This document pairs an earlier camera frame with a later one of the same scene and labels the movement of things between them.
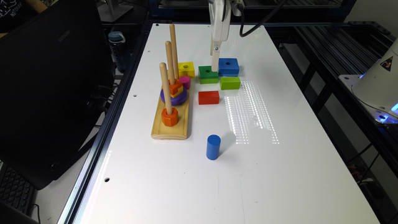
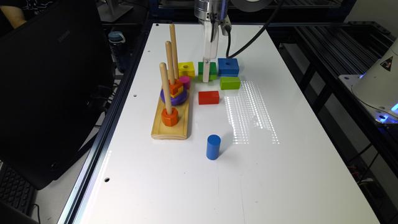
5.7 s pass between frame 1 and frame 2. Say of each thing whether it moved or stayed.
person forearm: moved
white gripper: moved
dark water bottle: stayed
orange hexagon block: stayed
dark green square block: moved
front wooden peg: stayed
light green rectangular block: stayed
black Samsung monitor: stayed
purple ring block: stayed
